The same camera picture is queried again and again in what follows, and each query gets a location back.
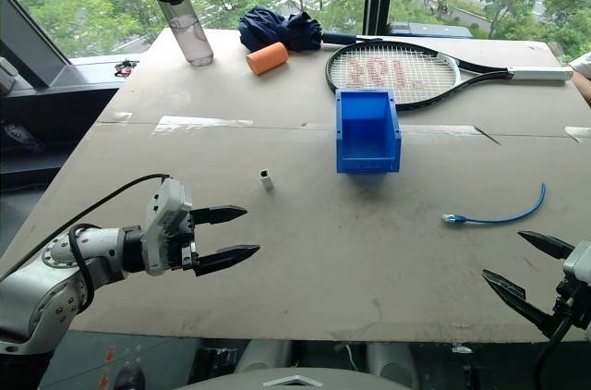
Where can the white rounded shape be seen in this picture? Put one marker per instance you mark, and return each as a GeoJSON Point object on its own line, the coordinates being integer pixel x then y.
{"type": "Point", "coordinates": [392, 362]}
{"type": "Point", "coordinates": [265, 355]}

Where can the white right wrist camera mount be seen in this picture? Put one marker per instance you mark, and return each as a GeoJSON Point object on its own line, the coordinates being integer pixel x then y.
{"type": "Point", "coordinates": [579, 263]}

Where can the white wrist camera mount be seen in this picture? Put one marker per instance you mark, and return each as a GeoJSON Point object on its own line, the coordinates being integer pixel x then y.
{"type": "Point", "coordinates": [579, 263]}
{"type": "Point", "coordinates": [161, 228]}

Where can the black white tennis racket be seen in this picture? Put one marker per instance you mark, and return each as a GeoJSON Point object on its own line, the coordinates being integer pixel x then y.
{"type": "Point", "coordinates": [535, 73]}

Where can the blue plastic storage bin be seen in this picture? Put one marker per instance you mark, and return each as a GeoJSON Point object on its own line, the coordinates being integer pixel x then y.
{"type": "Point", "coordinates": [367, 136]}

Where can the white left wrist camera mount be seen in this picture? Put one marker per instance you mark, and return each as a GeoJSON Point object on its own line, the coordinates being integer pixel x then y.
{"type": "Point", "coordinates": [161, 228]}

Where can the orange foam cylinder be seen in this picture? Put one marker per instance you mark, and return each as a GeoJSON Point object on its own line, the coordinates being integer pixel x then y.
{"type": "Point", "coordinates": [267, 58]}

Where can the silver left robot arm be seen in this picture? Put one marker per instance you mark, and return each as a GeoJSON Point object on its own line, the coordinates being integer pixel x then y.
{"type": "Point", "coordinates": [27, 297]}

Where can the small red black gadget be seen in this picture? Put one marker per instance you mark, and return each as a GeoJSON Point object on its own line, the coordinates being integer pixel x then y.
{"type": "Point", "coordinates": [124, 68]}

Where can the navy folded umbrella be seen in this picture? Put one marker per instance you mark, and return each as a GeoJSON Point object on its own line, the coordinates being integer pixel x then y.
{"type": "Point", "coordinates": [277, 29]}

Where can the person's arm white sleeve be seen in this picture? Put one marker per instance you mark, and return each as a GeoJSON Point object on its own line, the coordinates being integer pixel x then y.
{"type": "Point", "coordinates": [582, 78]}

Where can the grey cabinet red marks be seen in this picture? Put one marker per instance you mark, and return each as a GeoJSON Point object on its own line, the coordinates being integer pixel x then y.
{"type": "Point", "coordinates": [124, 360]}

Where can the grey robot torso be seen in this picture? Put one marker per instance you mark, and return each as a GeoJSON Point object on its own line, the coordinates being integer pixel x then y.
{"type": "Point", "coordinates": [295, 380]}

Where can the clear tape strip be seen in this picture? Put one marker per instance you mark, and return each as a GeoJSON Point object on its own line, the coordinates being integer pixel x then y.
{"type": "Point", "coordinates": [198, 124]}
{"type": "Point", "coordinates": [579, 132]}
{"type": "Point", "coordinates": [443, 130]}

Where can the small white adapter block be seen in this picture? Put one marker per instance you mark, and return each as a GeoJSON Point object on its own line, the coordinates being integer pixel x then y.
{"type": "Point", "coordinates": [266, 181]}

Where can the grey slanted frame panel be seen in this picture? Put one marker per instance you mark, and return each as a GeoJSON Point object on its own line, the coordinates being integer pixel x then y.
{"type": "Point", "coordinates": [27, 39]}

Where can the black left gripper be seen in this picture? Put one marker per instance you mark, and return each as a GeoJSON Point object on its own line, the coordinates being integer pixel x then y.
{"type": "Point", "coordinates": [188, 242]}

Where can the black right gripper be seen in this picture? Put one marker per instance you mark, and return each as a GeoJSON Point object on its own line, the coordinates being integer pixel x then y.
{"type": "Point", "coordinates": [572, 307]}

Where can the clear bottle black lid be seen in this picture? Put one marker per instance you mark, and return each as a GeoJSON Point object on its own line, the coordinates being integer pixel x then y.
{"type": "Point", "coordinates": [189, 34]}

